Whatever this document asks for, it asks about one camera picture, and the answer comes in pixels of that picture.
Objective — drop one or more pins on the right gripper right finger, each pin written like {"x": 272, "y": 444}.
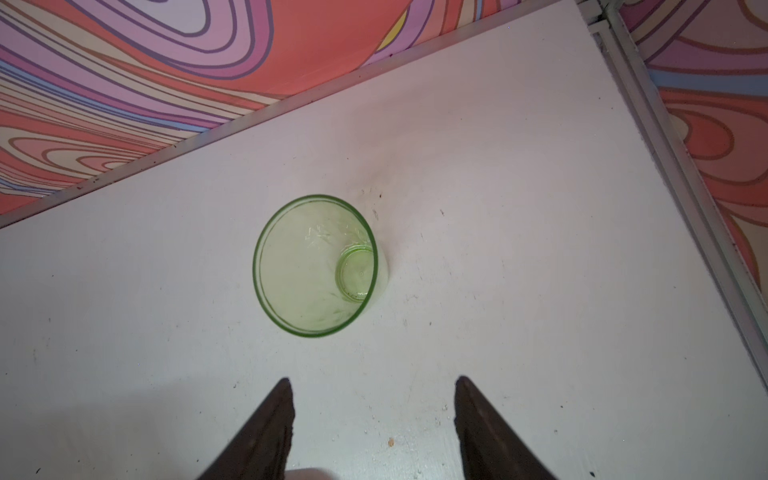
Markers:
{"x": 490, "y": 448}

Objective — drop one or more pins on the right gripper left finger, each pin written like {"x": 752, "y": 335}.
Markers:
{"x": 261, "y": 447}

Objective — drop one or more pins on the green tall glass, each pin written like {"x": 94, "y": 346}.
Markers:
{"x": 317, "y": 266}

